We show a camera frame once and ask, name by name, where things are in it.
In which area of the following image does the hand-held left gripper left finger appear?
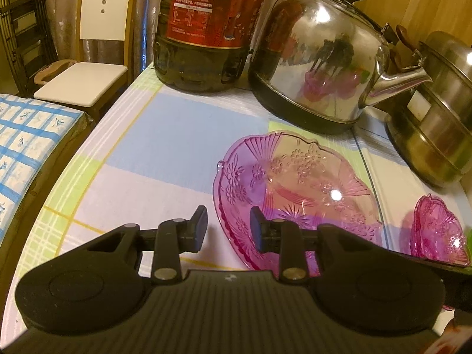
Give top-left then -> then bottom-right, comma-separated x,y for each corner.
86,206 -> 209,284

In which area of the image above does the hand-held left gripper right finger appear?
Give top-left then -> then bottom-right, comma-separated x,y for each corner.
250,206 -> 384,284

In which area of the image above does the pink transparent scalloped bowl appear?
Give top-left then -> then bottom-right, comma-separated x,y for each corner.
409,194 -> 471,267

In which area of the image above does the pink transparent patterned plate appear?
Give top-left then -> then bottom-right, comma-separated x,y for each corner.
213,130 -> 384,277

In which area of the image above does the pastel checked tablecloth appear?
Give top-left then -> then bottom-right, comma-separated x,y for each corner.
11,63 -> 472,303

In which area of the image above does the stainless steel steamer pot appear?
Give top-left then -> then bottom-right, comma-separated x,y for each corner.
383,25 -> 472,189

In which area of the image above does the blue white checked cloth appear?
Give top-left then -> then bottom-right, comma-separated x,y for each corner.
0,93 -> 93,237

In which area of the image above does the stainless steel kettle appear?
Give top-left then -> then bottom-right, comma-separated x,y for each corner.
248,0 -> 433,135

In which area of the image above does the large cooking oil bottle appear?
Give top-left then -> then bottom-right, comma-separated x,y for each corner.
152,0 -> 271,94

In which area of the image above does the black slatted rack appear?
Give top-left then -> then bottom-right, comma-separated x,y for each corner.
0,0 -> 58,96

